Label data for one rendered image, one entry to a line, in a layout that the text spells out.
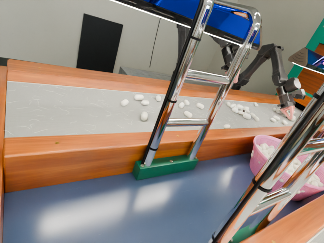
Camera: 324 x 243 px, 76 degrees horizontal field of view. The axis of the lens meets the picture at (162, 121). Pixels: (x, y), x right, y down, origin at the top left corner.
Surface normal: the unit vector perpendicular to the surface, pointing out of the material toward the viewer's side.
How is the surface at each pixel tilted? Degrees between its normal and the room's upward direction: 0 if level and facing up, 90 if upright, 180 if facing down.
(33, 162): 90
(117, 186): 0
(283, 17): 90
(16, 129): 0
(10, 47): 90
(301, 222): 0
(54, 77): 45
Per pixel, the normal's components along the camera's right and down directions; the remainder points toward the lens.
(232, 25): 0.58, 0.02
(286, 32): -0.83, -0.01
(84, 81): 0.57, -0.20
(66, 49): 0.46, 0.55
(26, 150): 0.32, -0.83
